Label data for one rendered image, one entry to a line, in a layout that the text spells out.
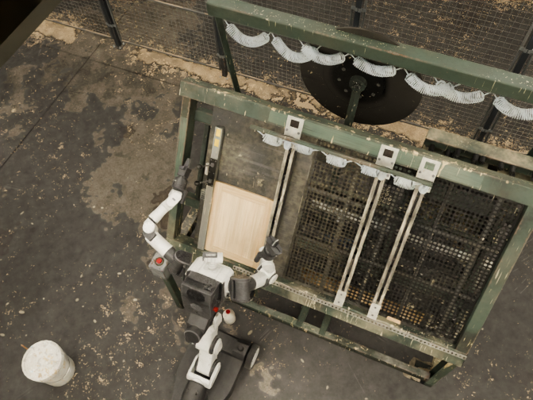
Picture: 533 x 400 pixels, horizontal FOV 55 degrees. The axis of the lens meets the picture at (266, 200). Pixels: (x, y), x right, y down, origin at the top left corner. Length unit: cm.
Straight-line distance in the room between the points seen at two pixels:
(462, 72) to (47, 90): 466
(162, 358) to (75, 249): 135
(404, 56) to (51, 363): 327
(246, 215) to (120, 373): 180
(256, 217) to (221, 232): 31
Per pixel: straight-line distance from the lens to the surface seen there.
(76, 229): 518
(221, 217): 358
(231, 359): 423
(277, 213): 333
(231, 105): 316
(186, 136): 344
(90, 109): 600
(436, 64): 306
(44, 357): 441
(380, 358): 427
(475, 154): 324
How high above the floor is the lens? 426
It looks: 59 degrees down
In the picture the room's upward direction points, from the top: 3 degrees counter-clockwise
